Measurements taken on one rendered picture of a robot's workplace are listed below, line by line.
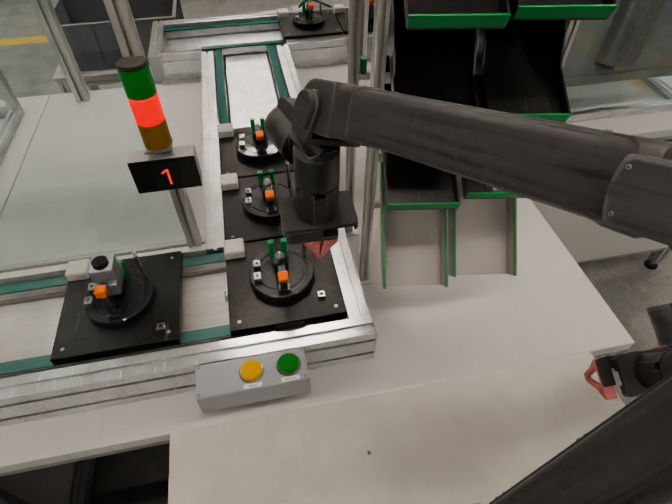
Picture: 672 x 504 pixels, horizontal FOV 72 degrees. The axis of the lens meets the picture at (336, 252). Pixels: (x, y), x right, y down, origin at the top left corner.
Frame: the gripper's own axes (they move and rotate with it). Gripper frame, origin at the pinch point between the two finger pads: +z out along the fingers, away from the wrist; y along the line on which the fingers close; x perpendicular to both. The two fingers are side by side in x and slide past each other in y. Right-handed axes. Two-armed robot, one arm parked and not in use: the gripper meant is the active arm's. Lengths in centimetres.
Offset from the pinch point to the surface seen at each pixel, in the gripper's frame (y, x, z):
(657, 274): -177, -61, 125
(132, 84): 25.4, -28.8, -13.7
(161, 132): 23.4, -29.0, -4.2
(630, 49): -111, -76, 14
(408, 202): -18.7, -13.0, 4.8
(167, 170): 24.3, -28.0, 3.6
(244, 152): 11, -63, 27
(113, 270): 37.4, -16.9, 17.3
